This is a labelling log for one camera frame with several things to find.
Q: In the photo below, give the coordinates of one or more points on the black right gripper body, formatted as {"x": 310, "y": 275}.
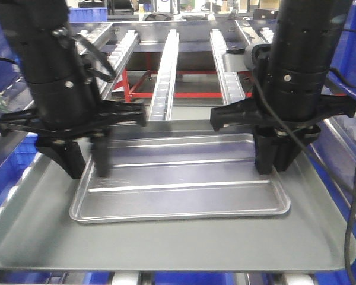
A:
{"x": 295, "y": 114}

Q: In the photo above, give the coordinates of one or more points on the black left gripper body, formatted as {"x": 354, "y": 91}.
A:
{"x": 108, "y": 113}

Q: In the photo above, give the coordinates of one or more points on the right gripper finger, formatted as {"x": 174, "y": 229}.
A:
{"x": 286, "y": 152}
{"x": 265, "y": 151}

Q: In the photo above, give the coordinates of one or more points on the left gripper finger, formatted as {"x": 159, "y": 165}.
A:
{"x": 65, "y": 153}
{"x": 100, "y": 155}

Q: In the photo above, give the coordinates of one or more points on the small silver metal tray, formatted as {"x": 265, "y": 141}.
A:
{"x": 203, "y": 176}

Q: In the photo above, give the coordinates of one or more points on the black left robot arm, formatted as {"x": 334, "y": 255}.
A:
{"x": 61, "y": 70}

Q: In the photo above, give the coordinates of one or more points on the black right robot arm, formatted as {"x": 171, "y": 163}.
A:
{"x": 295, "y": 65}

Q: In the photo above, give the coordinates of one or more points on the blue box upper right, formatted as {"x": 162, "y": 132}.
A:
{"x": 344, "y": 59}

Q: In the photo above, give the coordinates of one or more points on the large grey serving tray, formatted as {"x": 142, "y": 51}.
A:
{"x": 38, "y": 233}

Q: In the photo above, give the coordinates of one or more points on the blue bin lower left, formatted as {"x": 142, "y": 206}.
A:
{"x": 13, "y": 167}

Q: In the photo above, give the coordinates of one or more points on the distant blue crate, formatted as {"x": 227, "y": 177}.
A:
{"x": 87, "y": 15}

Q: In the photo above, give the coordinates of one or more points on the red metal frame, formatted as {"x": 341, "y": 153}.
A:
{"x": 196, "y": 77}

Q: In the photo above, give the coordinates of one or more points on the right centre roller rail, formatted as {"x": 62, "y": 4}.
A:
{"x": 230, "y": 85}

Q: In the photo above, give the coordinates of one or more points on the roller rail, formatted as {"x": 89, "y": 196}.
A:
{"x": 118, "y": 60}
{"x": 230, "y": 85}
{"x": 163, "y": 95}

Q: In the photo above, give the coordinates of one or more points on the middle roller rail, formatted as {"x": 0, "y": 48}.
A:
{"x": 163, "y": 95}

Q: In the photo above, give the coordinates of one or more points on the left centre roller rail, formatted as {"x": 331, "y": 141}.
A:
{"x": 118, "y": 60}

